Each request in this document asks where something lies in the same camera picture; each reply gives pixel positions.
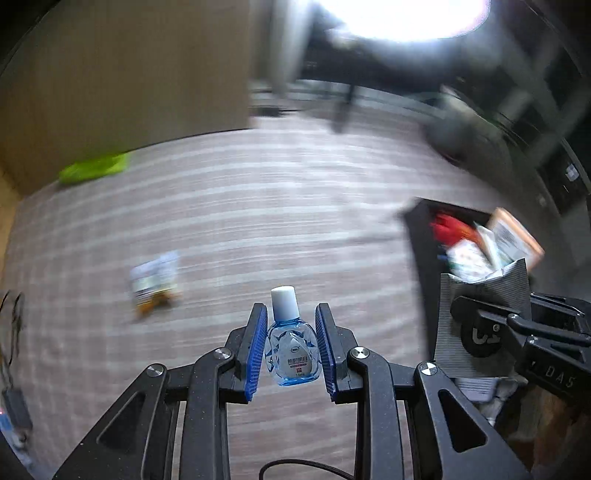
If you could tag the red snack packet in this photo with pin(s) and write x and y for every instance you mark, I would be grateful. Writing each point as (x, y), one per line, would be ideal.
(450, 228)

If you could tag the black tripod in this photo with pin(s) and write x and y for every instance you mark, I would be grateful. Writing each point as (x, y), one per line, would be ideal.
(342, 115)

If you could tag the black power adapter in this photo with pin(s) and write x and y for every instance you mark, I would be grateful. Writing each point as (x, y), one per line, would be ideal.
(16, 408)
(268, 110)

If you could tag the wooden cabinet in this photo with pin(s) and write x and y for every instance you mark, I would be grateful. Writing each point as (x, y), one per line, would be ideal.
(115, 78)

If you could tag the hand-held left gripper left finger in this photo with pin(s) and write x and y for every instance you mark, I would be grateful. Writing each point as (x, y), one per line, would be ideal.
(256, 350)

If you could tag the orange cardboard box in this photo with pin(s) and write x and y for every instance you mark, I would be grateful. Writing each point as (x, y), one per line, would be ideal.
(512, 235)

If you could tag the yellow green sachet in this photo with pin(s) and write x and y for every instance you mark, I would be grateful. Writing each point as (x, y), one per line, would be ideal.
(154, 281)

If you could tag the grey curtain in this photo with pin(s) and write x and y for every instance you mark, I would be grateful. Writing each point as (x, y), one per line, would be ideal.
(288, 55)

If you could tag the blue eye drop bottle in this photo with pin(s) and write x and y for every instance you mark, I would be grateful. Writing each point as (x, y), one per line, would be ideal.
(291, 355)

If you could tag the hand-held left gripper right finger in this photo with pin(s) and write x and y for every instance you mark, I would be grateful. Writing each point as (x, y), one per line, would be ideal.
(325, 350)

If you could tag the green tube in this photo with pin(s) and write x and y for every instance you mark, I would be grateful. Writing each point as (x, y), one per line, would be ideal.
(92, 168)

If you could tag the bright studio lamp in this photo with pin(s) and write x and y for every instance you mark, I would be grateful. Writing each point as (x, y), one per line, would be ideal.
(401, 14)

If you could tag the white paper packet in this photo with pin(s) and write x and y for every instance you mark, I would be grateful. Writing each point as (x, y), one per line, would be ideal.
(466, 261)

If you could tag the grey striped packet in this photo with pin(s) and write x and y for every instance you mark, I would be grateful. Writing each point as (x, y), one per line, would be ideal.
(503, 286)

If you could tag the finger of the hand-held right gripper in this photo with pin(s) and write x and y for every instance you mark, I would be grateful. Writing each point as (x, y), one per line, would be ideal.
(466, 307)
(558, 309)

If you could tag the black storage box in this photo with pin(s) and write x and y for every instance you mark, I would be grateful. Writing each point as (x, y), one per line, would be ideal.
(418, 240)

